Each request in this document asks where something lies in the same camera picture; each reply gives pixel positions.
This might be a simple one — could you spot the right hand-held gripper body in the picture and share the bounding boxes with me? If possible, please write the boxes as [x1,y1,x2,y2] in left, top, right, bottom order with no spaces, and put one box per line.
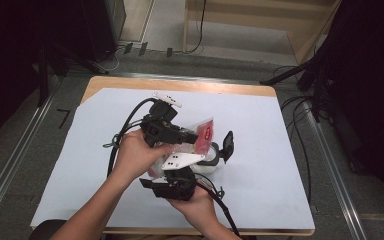
[153,152,206,201]

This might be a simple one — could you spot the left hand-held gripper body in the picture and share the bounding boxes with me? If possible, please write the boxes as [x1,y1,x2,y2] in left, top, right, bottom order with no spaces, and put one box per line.
[140,92,183,148]

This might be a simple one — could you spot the red and white pouch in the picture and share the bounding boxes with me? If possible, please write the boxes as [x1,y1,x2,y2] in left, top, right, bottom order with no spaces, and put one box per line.
[148,117,215,178]

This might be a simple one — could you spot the person's right hand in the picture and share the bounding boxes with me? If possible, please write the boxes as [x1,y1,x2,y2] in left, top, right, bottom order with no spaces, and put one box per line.
[168,185,220,228]

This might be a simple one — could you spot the person's left hand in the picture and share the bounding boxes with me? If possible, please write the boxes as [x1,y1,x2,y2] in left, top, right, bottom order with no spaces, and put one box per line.
[113,129,175,183]

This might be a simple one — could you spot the white table cover sheet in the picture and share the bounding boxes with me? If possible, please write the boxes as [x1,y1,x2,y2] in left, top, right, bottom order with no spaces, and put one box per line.
[30,87,315,231]

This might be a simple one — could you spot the black chair part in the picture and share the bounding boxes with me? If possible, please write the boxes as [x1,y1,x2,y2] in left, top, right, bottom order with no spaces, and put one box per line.
[29,218,68,240]

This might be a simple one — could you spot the black cabinet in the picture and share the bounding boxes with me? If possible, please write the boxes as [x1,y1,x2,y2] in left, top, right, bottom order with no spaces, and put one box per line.
[79,0,127,63]

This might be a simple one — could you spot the black tripod stand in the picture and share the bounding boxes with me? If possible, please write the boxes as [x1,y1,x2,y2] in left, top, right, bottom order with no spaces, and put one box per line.
[259,49,334,124]

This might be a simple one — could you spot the left hand-held gripper cable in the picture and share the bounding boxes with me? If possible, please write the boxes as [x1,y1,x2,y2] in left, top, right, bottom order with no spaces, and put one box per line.
[102,97,158,178]

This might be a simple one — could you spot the hand-held gripper cable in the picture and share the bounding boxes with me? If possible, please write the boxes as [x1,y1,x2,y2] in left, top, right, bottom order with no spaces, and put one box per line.
[102,97,158,178]
[194,173,245,240]

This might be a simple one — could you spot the right hand-held gripper cable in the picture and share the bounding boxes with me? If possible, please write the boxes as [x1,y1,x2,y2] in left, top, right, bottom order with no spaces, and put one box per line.
[194,173,245,240]

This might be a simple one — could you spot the white floor cable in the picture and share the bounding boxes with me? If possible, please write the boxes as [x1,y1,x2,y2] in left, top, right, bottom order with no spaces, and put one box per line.
[96,46,125,73]

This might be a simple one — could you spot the black hanging cable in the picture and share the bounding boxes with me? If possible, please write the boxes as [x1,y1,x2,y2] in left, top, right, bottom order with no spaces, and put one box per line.
[183,0,208,55]

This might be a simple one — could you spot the black floor cables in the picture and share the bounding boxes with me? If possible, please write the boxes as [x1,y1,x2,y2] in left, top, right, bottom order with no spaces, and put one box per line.
[273,64,315,204]

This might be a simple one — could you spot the metal floor rail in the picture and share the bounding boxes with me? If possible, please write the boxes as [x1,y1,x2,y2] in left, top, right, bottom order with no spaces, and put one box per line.
[0,88,58,234]
[308,113,368,240]

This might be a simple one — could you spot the light wooden shelf frame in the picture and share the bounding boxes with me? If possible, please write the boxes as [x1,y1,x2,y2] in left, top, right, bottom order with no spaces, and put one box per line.
[182,0,343,65]

